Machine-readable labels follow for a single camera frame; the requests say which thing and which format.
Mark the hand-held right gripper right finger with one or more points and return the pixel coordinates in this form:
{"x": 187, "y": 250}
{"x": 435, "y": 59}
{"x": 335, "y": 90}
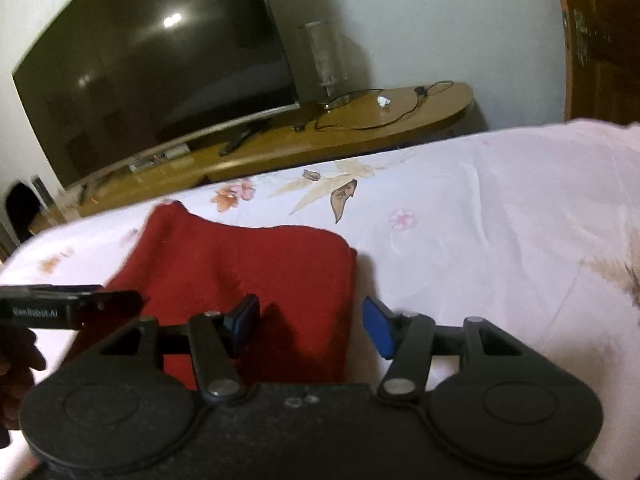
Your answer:
{"x": 378, "y": 329}

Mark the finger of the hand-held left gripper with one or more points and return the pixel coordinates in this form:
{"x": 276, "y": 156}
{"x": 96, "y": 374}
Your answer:
{"x": 122, "y": 304}

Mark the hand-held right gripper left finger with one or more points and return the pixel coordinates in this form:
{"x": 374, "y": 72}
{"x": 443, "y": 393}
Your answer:
{"x": 245, "y": 321}

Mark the dark red knit garment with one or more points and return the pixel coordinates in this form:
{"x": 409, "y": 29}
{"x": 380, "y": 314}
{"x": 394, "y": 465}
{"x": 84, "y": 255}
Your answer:
{"x": 250, "y": 260}

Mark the black chair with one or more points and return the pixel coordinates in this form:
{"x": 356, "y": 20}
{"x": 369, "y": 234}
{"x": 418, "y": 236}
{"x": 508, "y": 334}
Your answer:
{"x": 20, "y": 215}

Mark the dark slim bottle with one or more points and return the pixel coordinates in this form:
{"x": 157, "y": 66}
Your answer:
{"x": 40, "y": 190}

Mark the silver set-top box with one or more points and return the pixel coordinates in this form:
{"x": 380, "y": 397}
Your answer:
{"x": 160, "y": 157}

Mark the floral pink bedsheet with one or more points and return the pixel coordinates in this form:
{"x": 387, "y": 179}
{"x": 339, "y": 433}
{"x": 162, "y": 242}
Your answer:
{"x": 475, "y": 210}

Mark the wooden television cabinet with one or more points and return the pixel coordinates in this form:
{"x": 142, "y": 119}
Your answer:
{"x": 280, "y": 145}

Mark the small white crumpled object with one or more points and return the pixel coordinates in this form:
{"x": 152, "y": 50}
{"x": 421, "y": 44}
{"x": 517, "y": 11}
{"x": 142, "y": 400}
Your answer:
{"x": 383, "y": 101}

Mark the black flat screen television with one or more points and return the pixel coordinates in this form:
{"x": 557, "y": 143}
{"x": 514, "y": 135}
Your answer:
{"x": 150, "y": 60}

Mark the brown wooden door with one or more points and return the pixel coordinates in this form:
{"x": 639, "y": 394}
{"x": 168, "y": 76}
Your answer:
{"x": 615, "y": 35}

